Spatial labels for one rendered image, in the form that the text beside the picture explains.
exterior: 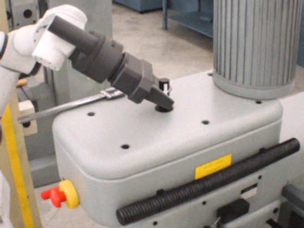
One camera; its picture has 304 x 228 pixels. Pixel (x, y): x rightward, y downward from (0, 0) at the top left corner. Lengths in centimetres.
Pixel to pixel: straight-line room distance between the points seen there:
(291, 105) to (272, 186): 27
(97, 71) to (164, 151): 19
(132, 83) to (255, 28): 28
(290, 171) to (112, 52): 55
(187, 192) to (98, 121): 22
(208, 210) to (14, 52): 57
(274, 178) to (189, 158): 33
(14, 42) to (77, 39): 27
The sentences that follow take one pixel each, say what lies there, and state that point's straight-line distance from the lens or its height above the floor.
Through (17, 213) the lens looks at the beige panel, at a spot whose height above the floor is 39.
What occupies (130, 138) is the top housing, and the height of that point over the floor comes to 189.
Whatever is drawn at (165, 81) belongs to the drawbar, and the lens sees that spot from 96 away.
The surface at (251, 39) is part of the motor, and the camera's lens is 99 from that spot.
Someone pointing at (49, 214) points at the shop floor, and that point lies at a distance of 374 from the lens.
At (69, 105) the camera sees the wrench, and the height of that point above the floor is 190.
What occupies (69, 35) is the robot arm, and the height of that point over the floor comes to 208.
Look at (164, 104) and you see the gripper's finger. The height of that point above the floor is 191.
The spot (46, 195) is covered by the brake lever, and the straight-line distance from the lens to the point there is 107.
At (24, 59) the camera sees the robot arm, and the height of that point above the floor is 195.
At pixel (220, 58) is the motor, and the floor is 196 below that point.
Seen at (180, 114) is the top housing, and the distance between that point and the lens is 97.
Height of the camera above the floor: 234
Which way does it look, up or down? 29 degrees down
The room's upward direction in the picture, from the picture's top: 1 degrees counter-clockwise
